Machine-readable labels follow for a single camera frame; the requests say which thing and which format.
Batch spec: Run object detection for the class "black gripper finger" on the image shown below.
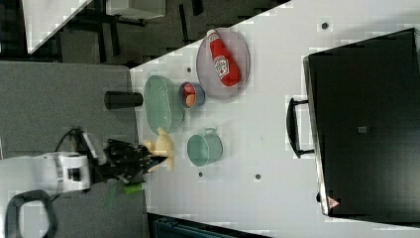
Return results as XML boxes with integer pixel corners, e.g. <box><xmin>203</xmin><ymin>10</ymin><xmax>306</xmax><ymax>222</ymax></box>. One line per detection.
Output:
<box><xmin>137</xmin><ymin>145</ymin><xmax>152</xmax><ymax>157</ymax></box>
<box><xmin>147</xmin><ymin>156</ymin><xmax>166</xmax><ymax>173</ymax></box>

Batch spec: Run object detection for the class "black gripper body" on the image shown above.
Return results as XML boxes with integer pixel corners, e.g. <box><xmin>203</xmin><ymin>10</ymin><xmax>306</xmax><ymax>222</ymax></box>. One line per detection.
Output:
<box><xmin>95</xmin><ymin>139</ymin><xmax>148</xmax><ymax>182</ymax></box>

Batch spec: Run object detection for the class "peeled toy banana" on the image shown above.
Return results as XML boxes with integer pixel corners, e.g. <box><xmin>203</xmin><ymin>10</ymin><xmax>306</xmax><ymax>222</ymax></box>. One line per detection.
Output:
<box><xmin>143</xmin><ymin>127</ymin><xmax>175</xmax><ymax>172</ymax></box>

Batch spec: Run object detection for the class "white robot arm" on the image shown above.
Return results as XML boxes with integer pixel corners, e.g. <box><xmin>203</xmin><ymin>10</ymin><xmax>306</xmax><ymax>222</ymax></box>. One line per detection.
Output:
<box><xmin>1</xmin><ymin>133</ymin><xmax>169</xmax><ymax>238</ymax></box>

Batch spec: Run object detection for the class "green mug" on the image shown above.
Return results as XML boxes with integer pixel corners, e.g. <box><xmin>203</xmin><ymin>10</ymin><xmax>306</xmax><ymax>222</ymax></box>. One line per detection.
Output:
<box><xmin>187</xmin><ymin>128</ymin><xmax>224</xmax><ymax>167</ymax></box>

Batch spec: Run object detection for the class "green toy vegetable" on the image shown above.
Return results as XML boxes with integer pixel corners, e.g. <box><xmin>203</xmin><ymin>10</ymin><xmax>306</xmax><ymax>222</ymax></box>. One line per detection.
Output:
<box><xmin>123</xmin><ymin>182</ymin><xmax>146</xmax><ymax>194</ymax></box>

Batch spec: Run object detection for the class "green perforated colander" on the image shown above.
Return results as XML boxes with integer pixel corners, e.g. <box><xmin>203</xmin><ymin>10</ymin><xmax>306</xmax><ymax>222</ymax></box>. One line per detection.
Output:
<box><xmin>144</xmin><ymin>75</ymin><xmax>184</xmax><ymax>134</ymax></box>

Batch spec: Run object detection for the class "orange toy fruit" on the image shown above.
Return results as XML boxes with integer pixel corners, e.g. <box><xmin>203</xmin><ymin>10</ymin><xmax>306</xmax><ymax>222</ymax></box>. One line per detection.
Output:
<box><xmin>186</xmin><ymin>94</ymin><xmax>196</xmax><ymax>107</ymax></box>

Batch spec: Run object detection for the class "pink toy strawberry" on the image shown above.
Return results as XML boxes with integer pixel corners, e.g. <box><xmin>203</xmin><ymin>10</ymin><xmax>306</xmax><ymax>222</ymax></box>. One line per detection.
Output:
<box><xmin>183</xmin><ymin>83</ymin><xmax>195</xmax><ymax>95</ymax></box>

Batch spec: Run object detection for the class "small blue bowl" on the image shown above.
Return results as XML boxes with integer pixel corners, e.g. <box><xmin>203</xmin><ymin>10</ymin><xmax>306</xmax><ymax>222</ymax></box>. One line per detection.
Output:
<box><xmin>178</xmin><ymin>81</ymin><xmax>205</xmax><ymax>109</ymax></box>

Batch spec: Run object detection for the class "red ketchup bottle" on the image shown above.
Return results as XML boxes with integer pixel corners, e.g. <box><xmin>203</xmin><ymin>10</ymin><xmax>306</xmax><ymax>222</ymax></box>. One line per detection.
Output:
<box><xmin>206</xmin><ymin>30</ymin><xmax>242</xmax><ymax>86</ymax></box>

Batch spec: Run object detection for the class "pink round plate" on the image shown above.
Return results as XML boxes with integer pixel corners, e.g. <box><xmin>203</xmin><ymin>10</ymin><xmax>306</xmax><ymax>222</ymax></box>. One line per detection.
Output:
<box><xmin>196</xmin><ymin>28</ymin><xmax>250</xmax><ymax>101</ymax></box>

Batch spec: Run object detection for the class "black toaster oven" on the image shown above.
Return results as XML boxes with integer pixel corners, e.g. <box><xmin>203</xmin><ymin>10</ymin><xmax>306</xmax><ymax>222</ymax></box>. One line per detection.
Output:
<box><xmin>302</xmin><ymin>28</ymin><xmax>420</xmax><ymax>227</ymax></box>

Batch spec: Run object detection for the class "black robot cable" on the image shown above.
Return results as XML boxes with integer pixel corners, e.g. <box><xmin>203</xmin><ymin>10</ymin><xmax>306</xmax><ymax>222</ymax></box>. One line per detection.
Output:
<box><xmin>53</xmin><ymin>127</ymin><xmax>83</xmax><ymax>153</ymax></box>

